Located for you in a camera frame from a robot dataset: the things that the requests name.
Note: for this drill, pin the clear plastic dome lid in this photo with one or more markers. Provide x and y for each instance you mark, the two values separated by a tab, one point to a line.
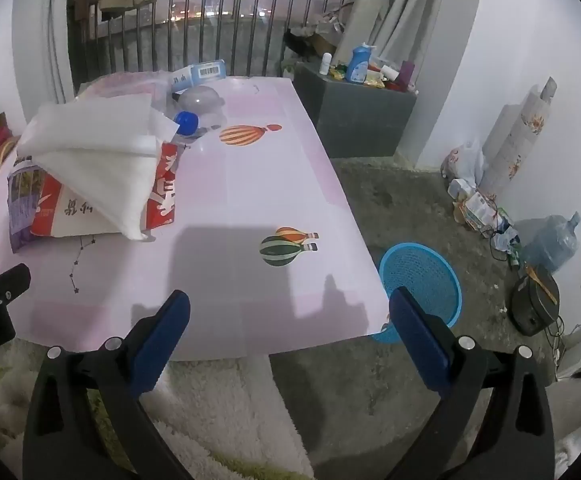
200	97

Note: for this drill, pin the clear pink plastic bag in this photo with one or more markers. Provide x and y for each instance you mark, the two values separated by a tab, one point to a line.
120	82

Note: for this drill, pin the wooden spoon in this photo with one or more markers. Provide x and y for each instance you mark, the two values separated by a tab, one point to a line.
543	285

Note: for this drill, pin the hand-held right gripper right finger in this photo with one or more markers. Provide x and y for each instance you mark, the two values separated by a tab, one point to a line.
420	340

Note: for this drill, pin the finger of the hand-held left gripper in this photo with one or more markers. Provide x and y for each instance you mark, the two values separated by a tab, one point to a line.
5	285

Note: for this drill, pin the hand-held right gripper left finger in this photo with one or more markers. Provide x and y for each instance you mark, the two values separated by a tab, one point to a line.
163	340

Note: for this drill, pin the black cooker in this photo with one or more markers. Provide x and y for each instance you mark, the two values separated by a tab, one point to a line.
530	310

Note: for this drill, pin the printed wallpaper roll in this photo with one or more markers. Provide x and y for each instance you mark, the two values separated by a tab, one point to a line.
520	135

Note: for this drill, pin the blue plastic basket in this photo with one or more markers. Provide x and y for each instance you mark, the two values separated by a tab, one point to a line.
420	265

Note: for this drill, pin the purple snack bag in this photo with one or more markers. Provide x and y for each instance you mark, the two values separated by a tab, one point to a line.
20	210

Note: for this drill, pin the pile of crumpled packets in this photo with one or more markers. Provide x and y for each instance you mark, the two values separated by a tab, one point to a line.
475	210

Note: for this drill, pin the white blue barcode box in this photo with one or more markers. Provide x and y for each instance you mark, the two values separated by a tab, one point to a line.
205	70

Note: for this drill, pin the clear bottle with blue cap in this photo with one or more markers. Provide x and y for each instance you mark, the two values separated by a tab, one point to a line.
186	122

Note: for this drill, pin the black bag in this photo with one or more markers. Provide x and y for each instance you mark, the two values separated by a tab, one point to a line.
298	44

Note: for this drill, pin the white cup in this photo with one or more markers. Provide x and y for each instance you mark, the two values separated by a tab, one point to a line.
389	72

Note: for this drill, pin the grey cabinet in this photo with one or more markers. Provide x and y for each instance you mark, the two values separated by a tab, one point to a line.
355	115

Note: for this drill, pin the clear water jug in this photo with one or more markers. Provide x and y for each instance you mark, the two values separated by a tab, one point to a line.
550	242

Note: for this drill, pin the grey curtain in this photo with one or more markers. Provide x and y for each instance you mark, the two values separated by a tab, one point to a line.
405	5

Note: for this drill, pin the red white plastic bag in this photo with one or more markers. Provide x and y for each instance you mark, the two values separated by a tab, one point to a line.
163	195

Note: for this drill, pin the blue detergent bottle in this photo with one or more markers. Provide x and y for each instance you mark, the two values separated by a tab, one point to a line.
358	65

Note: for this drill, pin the pink printed tablecloth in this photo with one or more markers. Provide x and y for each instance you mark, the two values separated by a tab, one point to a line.
245	185

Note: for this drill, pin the purple cup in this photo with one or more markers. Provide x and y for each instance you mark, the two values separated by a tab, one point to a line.
407	72

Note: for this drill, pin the cardboard box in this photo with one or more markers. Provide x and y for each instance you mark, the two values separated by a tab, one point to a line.
323	37

